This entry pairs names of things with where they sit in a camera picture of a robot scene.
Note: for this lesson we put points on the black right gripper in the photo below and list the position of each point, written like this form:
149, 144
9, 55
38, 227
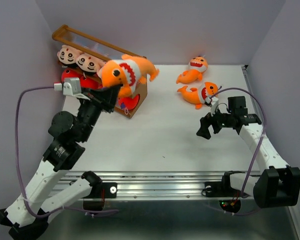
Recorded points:
205, 122

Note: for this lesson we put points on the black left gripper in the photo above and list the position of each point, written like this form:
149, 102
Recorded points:
106, 98

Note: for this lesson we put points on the red shark plush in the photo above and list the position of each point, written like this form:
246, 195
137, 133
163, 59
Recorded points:
68, 73
88, 83
127, 104

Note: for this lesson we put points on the orange shark plush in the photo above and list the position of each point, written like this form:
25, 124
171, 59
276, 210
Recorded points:
197, 66
127, 72
197, 95

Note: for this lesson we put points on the boy doll black hair front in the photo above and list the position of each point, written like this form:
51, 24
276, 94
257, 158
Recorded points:
89, 64

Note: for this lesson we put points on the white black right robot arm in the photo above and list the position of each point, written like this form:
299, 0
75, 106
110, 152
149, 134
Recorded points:
278, 184

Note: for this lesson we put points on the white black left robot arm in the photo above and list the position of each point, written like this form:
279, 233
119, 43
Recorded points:
29, 216

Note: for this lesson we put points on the brown wooden toy shelf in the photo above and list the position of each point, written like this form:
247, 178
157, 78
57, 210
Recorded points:
100, 49

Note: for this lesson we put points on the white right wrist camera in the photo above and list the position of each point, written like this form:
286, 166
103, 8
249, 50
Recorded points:
211, 101

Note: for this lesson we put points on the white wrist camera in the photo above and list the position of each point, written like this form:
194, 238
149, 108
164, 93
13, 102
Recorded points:
69, 87
211, 101

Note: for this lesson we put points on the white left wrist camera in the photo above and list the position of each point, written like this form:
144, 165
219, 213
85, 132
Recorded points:
69, 87

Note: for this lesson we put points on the aluminium mounting rail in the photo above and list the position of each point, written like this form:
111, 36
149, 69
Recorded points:
159, 185

